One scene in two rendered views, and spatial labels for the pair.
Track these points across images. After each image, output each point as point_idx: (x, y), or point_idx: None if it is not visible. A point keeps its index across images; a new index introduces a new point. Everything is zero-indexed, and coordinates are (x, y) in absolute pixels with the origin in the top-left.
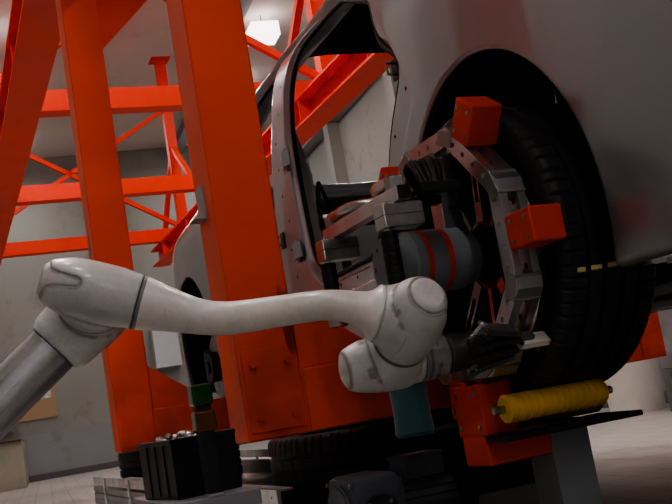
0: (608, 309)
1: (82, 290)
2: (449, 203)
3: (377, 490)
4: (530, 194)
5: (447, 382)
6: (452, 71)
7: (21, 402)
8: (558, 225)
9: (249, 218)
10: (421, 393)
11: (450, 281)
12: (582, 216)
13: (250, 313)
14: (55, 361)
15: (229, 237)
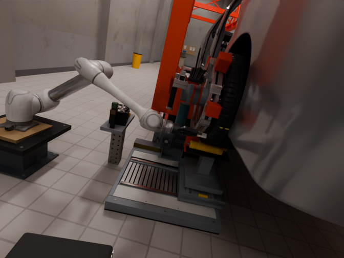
0: (226, 140)
1: (80, 70)
2: (209, 81)
3: (167, 136)
4: (222, 96)
5: (190, 125)
6: (241, 35)
7: (77, 87)
8: (216, 114)
9: (172, 54)
10: (181, 124)
11: (196, 104)
12: (231, 112)
13: (117, 97)
14: (86, 81)
15: (165, 57)
